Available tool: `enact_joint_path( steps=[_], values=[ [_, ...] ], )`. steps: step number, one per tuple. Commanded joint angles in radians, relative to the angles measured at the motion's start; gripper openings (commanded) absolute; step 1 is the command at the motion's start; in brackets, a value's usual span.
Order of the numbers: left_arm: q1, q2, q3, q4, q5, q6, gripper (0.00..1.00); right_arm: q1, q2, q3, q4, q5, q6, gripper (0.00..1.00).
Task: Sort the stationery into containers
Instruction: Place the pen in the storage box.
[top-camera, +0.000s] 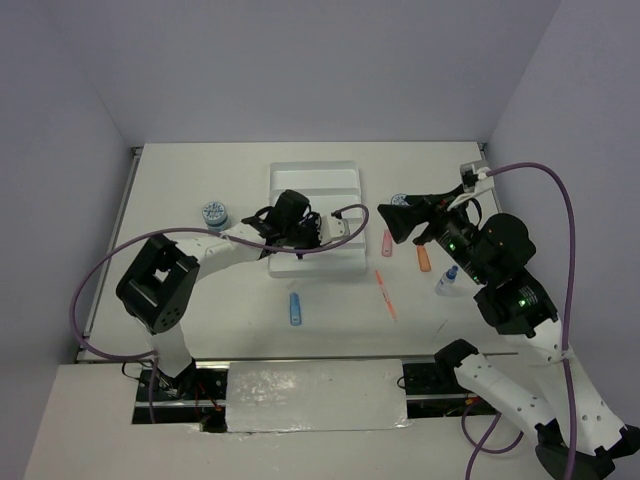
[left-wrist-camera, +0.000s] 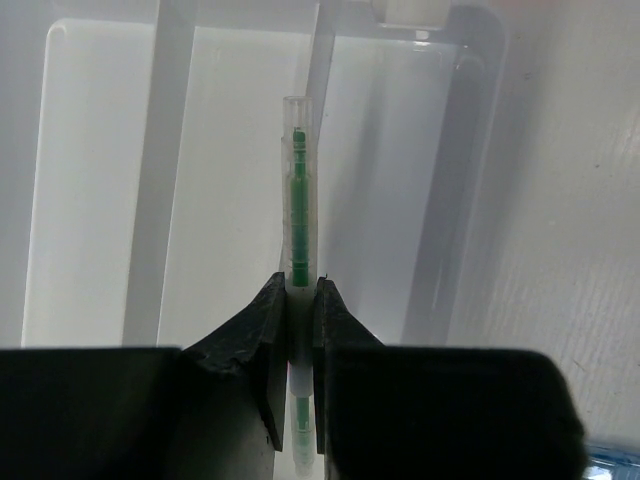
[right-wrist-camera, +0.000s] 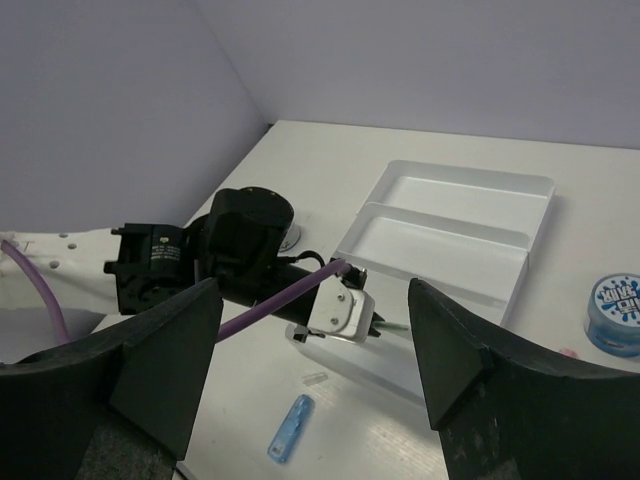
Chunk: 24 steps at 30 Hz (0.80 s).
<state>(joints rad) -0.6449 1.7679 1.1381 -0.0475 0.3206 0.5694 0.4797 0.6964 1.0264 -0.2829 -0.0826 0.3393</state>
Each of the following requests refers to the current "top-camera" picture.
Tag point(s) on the blue cleaning putty jar right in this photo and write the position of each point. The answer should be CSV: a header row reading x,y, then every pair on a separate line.
x,y
399,200

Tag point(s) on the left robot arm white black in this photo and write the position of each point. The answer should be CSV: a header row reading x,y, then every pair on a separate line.
x,y
157,286

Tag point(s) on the blue transparent eraser case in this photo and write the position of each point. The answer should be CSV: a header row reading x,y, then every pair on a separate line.
x,y
295,311

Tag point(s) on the small blue cap bottle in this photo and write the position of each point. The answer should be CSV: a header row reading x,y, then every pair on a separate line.
x,y
446,286

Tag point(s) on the silver foil covered plate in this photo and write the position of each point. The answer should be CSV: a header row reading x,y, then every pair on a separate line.
x,y
315,396

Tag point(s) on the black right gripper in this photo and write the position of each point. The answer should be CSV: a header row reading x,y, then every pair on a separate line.
x,y
432,208

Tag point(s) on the blue cleaning putty jar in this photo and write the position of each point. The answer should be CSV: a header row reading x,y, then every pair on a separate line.
x,y
399,200
215,216

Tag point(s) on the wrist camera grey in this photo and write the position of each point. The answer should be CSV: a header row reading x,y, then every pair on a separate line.
x,y
475,179
332,229

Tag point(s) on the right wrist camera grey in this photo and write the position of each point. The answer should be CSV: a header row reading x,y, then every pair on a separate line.
x,y
475,179

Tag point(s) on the orange eraser case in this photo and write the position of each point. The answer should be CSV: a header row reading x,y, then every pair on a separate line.
x,y
423,259

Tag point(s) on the blue cleaning putty jar left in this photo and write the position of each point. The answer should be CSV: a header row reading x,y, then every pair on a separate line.
x,y
215,216

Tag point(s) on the aluminium table edge rail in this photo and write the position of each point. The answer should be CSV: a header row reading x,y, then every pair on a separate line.
x,y
103,269

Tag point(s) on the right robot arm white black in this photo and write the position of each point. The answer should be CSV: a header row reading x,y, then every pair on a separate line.
x,y
574,432

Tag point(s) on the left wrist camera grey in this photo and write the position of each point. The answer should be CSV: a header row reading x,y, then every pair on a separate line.
x,y
332,229

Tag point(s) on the orange highlighter pen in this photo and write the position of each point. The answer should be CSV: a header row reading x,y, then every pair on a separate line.
x,y
385,294

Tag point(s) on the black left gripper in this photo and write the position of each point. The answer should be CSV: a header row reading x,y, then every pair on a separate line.
x,y
315,224

